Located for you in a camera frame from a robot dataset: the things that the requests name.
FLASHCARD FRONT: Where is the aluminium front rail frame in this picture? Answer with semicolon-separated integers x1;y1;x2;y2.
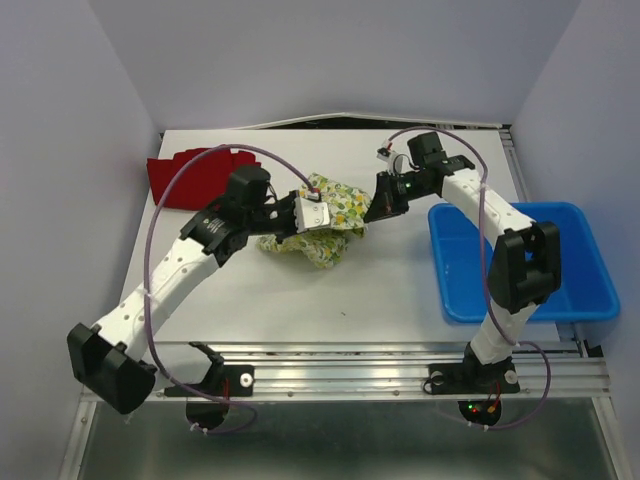
157;342;611;403

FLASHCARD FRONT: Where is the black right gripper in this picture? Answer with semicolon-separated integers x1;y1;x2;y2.
366;170;434;223

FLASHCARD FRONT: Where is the lemon print skirt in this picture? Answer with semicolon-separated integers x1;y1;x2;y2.
256;173;372;269

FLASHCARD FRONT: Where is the blue plastic bin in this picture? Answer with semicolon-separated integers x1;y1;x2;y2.
427;202;620;325

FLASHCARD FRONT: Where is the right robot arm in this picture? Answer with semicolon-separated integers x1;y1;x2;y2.
364;127;562;390

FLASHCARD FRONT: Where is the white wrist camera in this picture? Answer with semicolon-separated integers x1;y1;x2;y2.
294;189;331;234
376;141;407;175

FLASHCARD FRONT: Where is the aluminium right side rail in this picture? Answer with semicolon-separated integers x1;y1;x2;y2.
498;128;531;202

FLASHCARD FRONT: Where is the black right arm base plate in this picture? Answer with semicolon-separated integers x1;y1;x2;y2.
422;359;520;396

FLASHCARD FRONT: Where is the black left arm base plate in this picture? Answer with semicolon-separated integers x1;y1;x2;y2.
160;341;255;398

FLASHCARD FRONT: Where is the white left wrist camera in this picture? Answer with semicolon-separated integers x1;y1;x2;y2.
294;189;331;234

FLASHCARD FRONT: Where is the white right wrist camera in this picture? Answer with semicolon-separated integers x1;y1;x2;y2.
376;141;407;175

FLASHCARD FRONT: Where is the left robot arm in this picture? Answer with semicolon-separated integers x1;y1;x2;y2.
66;165;304;414

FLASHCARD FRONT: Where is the red folded skirt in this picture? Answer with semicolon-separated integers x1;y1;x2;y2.
146;148;261;211

